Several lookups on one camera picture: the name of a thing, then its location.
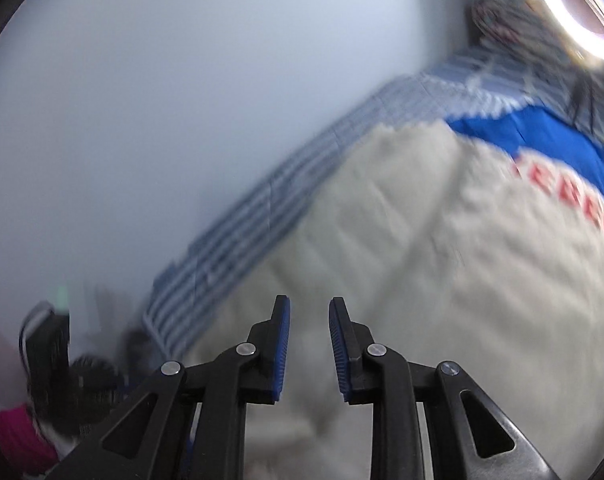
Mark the beige and blue jacket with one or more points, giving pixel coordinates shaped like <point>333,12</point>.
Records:
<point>406,260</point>

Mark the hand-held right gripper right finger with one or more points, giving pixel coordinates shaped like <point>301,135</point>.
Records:
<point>338,345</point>

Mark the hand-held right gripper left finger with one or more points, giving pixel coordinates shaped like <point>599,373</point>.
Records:
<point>283,340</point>

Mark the person's pink clothing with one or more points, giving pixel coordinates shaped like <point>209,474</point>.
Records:
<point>12,435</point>

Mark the blue white striped bed sheet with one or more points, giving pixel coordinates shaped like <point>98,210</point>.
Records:
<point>292,170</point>

